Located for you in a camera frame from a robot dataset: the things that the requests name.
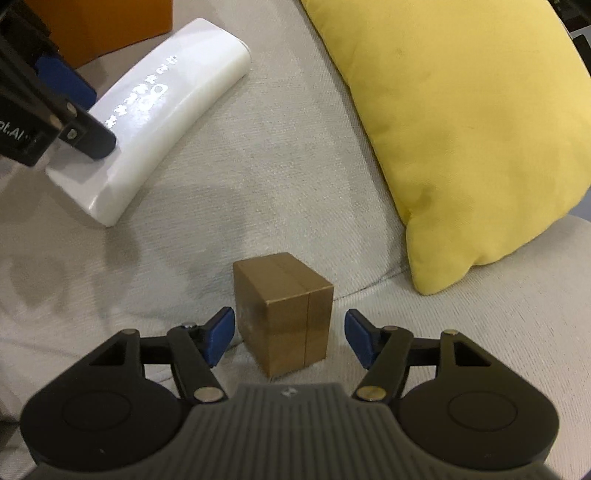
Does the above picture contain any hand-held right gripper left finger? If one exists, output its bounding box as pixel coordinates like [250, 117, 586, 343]
[90, 306, 237, 404]

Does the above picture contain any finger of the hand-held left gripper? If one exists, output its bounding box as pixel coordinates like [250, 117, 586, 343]
[0, 39, 117, 161]
[0, 9, 98, 112]

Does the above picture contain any white remote control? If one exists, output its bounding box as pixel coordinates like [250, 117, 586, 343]
[45, 17, 253, 228]

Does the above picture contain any small brown box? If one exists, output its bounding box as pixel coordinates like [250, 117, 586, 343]
[232, 252, 335, 380]

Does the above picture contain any orange cardboard box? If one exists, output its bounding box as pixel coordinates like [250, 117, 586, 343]
[37, 0, 173, 71]

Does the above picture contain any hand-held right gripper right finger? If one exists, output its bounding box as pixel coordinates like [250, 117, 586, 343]
[345, 308, 493, 404]

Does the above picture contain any yellow pillow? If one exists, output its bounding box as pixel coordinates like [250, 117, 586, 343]
[299, 0, 591, 296]

